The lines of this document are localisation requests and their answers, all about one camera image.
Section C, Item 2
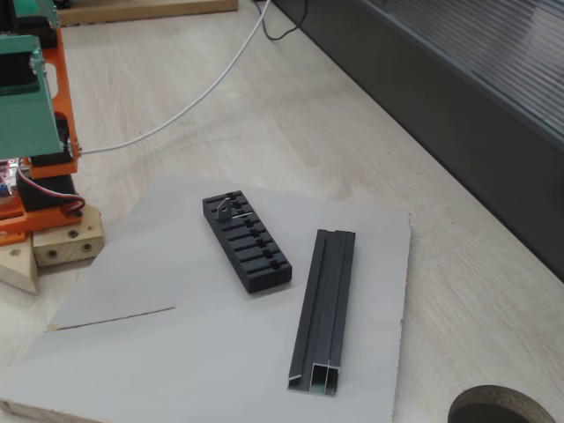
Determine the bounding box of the small grey metal bracket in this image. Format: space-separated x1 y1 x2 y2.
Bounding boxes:
215 197 234 226

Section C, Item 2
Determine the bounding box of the black slotted holder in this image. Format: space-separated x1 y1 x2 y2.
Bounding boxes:
202 189 294 295

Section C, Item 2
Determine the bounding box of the short black aluminium profile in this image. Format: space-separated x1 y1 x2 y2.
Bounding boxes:
286 228 357 396

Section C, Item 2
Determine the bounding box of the grey wooden board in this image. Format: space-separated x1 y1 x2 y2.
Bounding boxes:
0 174 413 423

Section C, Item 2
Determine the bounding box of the wooden base block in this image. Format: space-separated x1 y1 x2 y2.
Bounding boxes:
33 204 105 268

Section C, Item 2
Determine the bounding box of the wooden plank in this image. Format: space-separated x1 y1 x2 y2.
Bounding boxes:
56 0 239 27

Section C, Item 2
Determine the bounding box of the wooden wedge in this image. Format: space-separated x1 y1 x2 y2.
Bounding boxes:
0 235 41 295

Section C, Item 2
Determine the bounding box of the red controller board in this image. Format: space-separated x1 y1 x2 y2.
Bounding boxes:
0 158 21 199

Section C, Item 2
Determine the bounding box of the thin black cable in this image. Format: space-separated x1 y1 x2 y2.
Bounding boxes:
263 0 308 41

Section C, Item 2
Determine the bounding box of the white cable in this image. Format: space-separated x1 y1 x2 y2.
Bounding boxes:
81 0 273 155

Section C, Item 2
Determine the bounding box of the base servo wire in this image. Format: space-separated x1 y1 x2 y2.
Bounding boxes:
17 165 87 218

